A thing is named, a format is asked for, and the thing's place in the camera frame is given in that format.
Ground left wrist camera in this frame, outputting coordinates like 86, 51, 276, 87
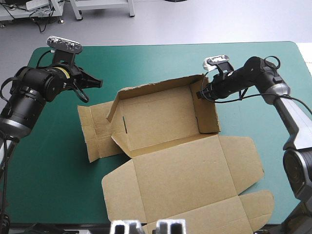
46, 36, 83, 54

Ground white metal frame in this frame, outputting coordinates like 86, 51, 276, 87
70, 0, 136, 21

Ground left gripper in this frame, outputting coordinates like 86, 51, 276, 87
65, 62, 103, 103

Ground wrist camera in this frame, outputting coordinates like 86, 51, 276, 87
46, 36, 83, 54
202, 54, 230, 72

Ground grey metal rack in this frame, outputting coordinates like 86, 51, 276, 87
0, 0, 65, 28

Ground white power strip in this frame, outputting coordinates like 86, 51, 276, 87
25, 0, 49, 11

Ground brown cardboard box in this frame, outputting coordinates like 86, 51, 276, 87
77, 74, 275, 234

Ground black floor cable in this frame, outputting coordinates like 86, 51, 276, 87
29, 14, 56, 33

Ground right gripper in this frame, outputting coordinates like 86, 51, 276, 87
195, 71, 241, 100

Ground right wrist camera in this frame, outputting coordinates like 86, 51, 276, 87
202, 54, 230, 72

